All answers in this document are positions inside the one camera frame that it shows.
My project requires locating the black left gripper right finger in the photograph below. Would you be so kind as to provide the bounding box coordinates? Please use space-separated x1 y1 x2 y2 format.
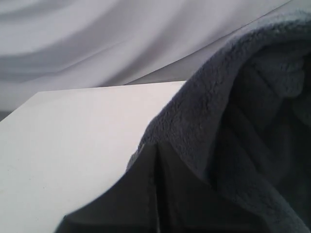
157 143 258 233

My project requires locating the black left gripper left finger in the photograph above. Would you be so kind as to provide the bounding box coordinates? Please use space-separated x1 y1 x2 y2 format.
56 145 157 233

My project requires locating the blue-grey fleece towel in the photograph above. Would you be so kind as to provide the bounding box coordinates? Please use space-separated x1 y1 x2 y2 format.
127 11 311 233

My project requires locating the grey backdrop cloth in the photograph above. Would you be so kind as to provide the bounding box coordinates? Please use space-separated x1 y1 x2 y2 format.
0 0 297 114

